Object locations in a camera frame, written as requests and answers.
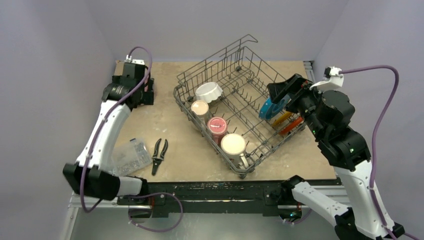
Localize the blue polka dot plate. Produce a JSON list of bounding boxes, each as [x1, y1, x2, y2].
[[258, 95, 291, 120]]

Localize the yellow plate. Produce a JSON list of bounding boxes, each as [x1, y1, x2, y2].
[[271, 111, 293, 127]]

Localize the orange fluted plate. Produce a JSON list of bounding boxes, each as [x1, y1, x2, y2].
[[278, 116, 303, 136]]

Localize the tall cream seahorse cup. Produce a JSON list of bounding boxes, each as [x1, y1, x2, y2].
[[190, 100, 211, 129]]

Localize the green interior mushroom mug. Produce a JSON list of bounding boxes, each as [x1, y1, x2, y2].
[[220, 133, 249, 170]]

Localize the pink ghost pattern mug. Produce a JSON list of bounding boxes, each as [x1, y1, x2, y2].
[[206, 116, 228, 146]]

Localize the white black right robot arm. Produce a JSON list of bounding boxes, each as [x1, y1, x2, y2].
[[267, 74, 405, 240]]

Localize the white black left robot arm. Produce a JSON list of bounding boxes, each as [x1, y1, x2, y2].
[[62, 60, 152, 206]]

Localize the clear plastic screw box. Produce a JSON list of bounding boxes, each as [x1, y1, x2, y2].
[[111, 138, 153, 176]]

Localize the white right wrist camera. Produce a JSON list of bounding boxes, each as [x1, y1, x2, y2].
[[309, 66, 344, 92]]

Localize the aluminium rail right side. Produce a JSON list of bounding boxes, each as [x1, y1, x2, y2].
[[303, 61, 316, 83]]

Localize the grey wire dish rack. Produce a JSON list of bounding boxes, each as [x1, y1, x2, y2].
[[172, 34, 316, 180]]

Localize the black grey wire stripper pliers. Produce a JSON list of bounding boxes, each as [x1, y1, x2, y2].
[[151, 138, 169, 176]]

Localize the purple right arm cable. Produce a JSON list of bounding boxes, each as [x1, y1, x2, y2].
[[339, 64, 424, 240]]

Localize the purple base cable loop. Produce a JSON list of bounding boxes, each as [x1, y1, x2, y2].
[[127, 192, 184, 234]]

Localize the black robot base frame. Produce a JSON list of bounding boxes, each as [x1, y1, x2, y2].
[[117, 180, 308, 221]]

